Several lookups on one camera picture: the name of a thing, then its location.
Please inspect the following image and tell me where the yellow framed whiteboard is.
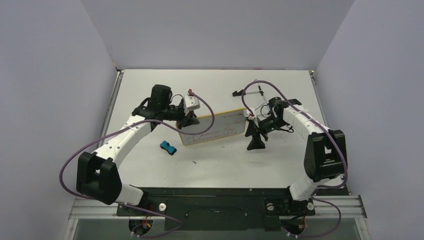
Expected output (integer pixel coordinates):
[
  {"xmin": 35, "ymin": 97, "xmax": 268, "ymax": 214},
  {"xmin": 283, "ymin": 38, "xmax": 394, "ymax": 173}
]
[{"xmin": 179, "ymin": 108, "xmax": 246, "ymax": 146}]

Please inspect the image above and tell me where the blue whiteboard eraser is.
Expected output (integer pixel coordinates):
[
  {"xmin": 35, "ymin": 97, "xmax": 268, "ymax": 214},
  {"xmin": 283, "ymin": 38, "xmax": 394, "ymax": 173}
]
[{"xmin": 159, "ymin": 140, "xmax": 177, "ymax": 156}]

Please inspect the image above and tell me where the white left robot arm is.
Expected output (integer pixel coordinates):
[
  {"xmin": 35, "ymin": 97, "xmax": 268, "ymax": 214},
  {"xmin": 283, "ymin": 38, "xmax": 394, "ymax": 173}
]
[{"xmin": 76, "ymin": 84, "xmax": 200, "ymax": 215}]

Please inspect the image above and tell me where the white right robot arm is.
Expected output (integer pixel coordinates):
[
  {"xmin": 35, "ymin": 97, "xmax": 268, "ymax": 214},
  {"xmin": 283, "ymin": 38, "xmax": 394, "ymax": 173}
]
[{"xmin": 244, "ymin": 97, "xmax": 347, "ymax": 214}]

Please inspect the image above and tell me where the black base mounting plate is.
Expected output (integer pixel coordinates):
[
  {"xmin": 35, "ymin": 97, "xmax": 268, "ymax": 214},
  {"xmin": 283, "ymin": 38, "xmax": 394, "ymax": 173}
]
[{"xmin": 115, "ymin": 187, "xmax": 349, "ymax": 232}]

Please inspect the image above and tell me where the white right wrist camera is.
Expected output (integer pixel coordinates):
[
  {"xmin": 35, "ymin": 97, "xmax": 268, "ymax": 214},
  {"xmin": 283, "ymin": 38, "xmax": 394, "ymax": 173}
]
[{"xmin": 243, "ymin": 107, "xmax": 257, "ymax": 121}]

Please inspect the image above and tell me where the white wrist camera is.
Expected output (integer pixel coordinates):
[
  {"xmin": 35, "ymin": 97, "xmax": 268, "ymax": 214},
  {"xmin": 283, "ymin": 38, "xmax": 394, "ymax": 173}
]
[
  {"xmin": 243, "ymin": 107, "xmax": 257, "ymax": 121},
  {"xmin": 183, "ymin": 88, "xmax": 201, "ymax": 115}
]

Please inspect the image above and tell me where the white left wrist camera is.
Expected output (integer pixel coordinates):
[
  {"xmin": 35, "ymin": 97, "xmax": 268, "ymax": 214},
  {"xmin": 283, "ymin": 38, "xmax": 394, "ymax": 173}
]
[{"xmin": 183, "ymin": 88, "xmax": 201, "ymax": 115}]

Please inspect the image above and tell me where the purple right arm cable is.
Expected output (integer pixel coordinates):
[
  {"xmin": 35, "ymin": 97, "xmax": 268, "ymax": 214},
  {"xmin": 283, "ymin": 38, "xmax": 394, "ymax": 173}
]
[{"xmin": 240, "ymin": 79, "xmax": 349, "ymax": 239}]

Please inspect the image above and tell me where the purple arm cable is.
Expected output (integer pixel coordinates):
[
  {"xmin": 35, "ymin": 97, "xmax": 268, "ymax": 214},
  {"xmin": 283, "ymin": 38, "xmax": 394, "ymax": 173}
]
[
  {"xmin": 59, "ymin": 88, "xmax": 216, "ymax": 239},
  {"xmin": 240, "ymin": 79, "xmax": 349, "ymax": 239}
]

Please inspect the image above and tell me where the aluminium front rail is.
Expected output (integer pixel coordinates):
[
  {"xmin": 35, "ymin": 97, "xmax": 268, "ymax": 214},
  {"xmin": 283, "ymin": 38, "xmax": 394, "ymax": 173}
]
[{"xmin": 67, "ymin": 195, "xmax": 368, "ymax": 220}]

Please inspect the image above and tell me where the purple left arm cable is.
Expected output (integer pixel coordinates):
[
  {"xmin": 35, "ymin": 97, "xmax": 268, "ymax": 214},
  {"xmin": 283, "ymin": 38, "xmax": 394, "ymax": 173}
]
[{"xmin": 59, "ymin": 88, "xmax": 216, "ymax": 239}]

